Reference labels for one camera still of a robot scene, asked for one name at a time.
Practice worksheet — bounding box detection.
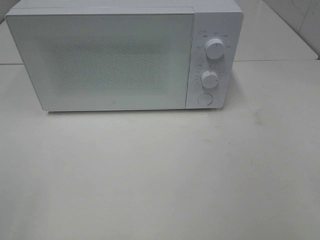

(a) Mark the white microwave knob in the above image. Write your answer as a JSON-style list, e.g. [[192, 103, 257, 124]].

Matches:
[[200, 70, 220, 89], [204, 37, 226, 60]]

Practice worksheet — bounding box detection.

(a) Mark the white microwave door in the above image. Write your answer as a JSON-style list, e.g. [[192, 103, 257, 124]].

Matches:
[[7, 14, 193, 111]]

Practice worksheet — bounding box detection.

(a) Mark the white microwave oven body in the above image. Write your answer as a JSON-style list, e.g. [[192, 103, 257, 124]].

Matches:
[[5, 0, 244, 111]]

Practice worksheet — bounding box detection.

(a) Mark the round white door release button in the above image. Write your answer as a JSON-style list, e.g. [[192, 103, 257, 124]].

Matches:
[[197, 93, 213, 106]]

